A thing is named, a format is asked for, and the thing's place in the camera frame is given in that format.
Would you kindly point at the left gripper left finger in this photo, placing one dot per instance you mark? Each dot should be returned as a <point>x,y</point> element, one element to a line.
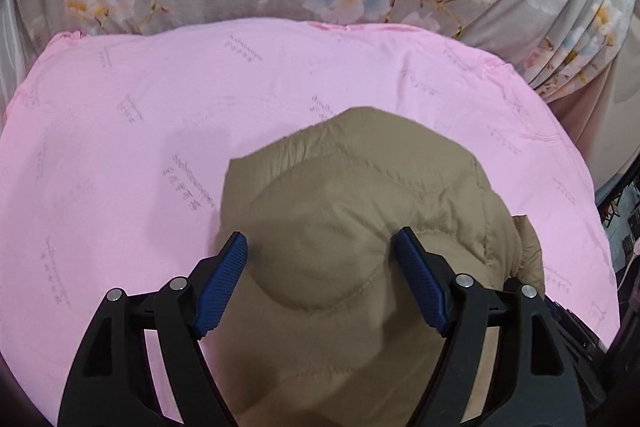
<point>110,382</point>

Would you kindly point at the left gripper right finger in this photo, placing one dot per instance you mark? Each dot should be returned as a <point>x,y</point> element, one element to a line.
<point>504,362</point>

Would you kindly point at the khaki quilted jacket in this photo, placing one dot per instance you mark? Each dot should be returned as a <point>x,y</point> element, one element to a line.
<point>322,328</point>

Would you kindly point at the cluttered shelf of goods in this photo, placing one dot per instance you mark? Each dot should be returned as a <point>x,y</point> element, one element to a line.
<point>620,220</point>

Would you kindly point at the pink bed sheet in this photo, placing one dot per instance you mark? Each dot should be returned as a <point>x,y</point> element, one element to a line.
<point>116,148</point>

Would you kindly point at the beige bed skirt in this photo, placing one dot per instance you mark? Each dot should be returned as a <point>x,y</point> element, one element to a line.
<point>602,119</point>

